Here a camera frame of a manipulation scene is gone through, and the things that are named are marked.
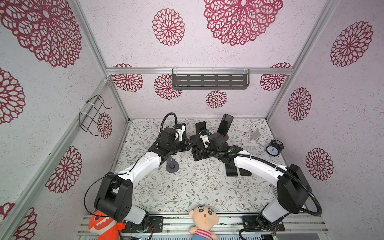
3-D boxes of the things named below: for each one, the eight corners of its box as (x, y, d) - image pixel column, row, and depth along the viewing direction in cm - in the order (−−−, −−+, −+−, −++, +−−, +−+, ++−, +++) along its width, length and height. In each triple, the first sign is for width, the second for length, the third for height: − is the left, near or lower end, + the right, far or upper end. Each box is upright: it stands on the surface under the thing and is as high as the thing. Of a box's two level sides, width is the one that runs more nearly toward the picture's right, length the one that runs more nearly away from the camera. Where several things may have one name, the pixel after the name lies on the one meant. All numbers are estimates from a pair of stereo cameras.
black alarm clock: (274, 158, 100) (281, 150, 93) (264, 150, 104) (269, 142, 97) (279, 153, 103) (286, 145, 96) (269, 145, 107) (275, 137, 100)
